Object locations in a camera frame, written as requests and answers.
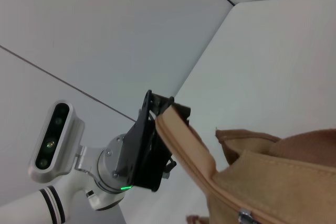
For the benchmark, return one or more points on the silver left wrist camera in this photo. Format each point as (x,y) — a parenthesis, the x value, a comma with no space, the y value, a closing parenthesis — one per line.
(53,140)

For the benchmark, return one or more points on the khaki canvas food bag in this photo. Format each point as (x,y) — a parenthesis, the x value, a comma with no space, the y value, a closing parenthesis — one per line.
(275,182)

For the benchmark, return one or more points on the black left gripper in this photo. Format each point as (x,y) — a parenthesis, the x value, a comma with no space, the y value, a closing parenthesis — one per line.
(136,155)

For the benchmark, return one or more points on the silver metal zipper pull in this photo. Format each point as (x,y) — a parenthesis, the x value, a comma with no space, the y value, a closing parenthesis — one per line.
(246,216)

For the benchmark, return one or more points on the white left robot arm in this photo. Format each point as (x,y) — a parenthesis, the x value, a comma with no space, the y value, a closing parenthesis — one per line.
(26,204)

